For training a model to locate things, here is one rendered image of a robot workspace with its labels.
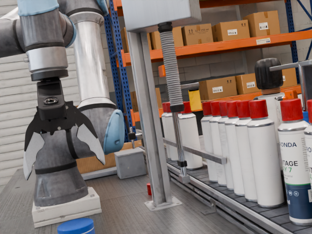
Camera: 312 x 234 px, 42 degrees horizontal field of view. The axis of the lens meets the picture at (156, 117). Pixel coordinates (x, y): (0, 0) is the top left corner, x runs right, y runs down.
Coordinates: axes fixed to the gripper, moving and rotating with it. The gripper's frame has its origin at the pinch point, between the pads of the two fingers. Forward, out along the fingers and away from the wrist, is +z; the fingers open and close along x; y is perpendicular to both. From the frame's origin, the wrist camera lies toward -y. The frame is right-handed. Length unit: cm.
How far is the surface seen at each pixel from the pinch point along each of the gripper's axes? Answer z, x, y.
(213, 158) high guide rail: 4.3, -33.6, 7.3
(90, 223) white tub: 10.0, -2.8, -1.8
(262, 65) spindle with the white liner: -16, -64, 31
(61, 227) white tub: 10.0, 2.7, -0.3
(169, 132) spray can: 2, -38, 52
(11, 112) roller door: -14, 40, 454
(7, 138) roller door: 17, 50, 454
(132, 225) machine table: 17.0, -13.0, 12.0
